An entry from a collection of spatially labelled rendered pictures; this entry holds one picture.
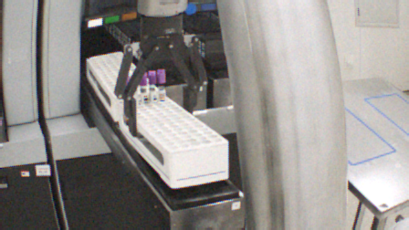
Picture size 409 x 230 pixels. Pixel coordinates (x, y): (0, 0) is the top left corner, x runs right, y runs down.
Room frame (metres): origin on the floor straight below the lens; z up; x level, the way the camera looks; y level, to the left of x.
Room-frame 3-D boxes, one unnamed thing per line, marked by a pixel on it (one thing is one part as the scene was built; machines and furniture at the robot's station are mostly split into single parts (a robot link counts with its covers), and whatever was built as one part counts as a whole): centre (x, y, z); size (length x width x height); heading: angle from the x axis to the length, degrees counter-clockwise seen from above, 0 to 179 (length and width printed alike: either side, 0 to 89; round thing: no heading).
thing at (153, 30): (1.09, 0.08, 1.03); 0.08 x 0.07 x 0.09; 114
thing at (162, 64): (1.50, 0.09, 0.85); 0.12 x 0.02 x 0.06; 115
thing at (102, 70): (1.35, 0.19, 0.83); 0.30 x 0.10 x 0.06; 24
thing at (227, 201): (1.19, 0.12, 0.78); 0.73 x 0.14 x 0.09; 24
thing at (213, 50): (1.56, -0.05, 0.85); 0.12 x 0.02 x 0.06; 113
